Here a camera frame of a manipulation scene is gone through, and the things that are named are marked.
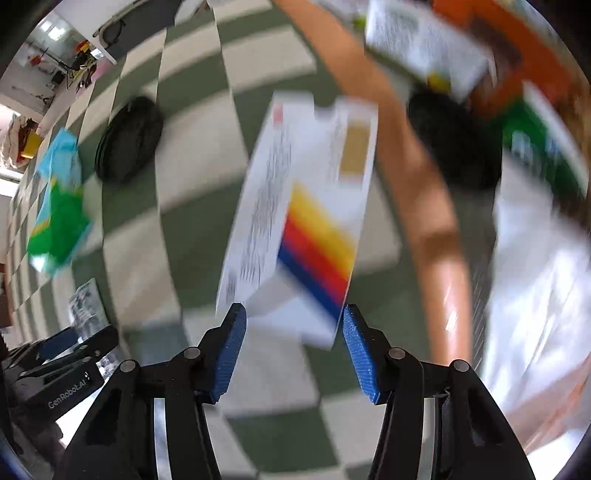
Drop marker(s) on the pile of bedding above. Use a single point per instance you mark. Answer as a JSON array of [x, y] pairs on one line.
[[11, 134]]

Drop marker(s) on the silver blister pack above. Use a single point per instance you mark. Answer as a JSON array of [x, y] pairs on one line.
[[85, 300]]

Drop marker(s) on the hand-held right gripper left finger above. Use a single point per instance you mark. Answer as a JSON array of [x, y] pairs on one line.
[[228, 355]]

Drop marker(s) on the black round lid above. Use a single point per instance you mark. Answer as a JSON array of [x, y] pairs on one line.
[[129, 138]]

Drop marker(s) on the green checkered tablecloth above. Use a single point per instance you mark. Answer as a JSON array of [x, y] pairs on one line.
[[184, 230]]

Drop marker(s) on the white plastic bag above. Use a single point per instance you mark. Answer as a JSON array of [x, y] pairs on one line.
[[531, 286]]

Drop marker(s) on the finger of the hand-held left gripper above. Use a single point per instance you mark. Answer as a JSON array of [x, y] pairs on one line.
[[60, 337], [99, 344]]

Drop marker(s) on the white box with colour stripes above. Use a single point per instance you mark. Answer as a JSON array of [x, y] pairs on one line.
[[295, 184]]

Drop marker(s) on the dark glass bottle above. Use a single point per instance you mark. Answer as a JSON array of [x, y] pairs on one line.
[[455, 143]]

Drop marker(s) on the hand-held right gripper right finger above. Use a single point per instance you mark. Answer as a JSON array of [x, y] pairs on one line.
[[362, 360]]

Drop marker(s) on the yellow bin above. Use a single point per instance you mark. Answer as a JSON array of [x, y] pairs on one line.
[[30, 145]]

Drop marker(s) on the white yellow-green box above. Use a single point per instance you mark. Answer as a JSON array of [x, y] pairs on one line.
[[415, 41]]

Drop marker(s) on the orange box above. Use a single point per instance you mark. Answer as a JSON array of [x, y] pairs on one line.
[[461, 11]]

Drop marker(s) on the green box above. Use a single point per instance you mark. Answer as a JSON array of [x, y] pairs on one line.
[[540, 152]]

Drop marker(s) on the blue green packet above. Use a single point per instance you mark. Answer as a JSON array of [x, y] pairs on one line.
[[57, 217]]

